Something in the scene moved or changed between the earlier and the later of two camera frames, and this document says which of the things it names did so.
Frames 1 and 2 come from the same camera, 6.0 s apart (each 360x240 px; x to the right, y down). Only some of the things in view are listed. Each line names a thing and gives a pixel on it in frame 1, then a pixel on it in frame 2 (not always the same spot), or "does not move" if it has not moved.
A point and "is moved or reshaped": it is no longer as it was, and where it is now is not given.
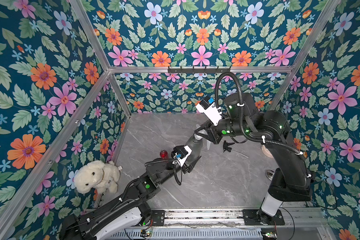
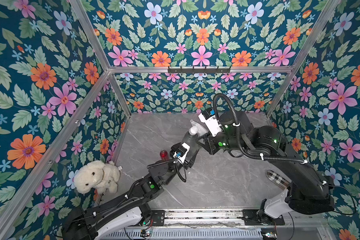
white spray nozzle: x=198 y=137 is moved or reshaped
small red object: x=164 y=154 does not move
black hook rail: x=199 y=70 does not move
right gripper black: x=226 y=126 → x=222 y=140
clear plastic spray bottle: x=196 y=146 is moved or reshaped
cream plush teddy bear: x=95 y=175 does not move
